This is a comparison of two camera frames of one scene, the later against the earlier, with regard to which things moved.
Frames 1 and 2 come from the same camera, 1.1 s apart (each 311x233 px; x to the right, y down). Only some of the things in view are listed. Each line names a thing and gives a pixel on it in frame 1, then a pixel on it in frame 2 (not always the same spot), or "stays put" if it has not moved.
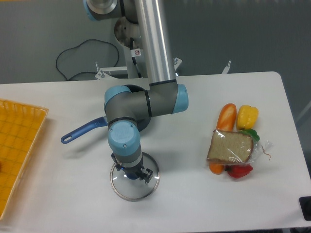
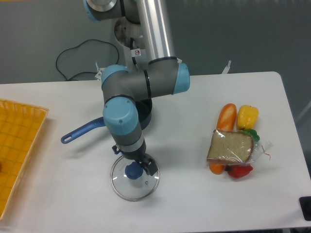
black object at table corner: x=305 y=203 stays put
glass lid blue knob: x=135 y=190 stays put
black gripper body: x=138 y=172 → x=136 y=155
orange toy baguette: x=227 y=118 stays put
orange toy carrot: x=216 y=169 stays put
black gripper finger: x=146 y=174 → x=149 y=165
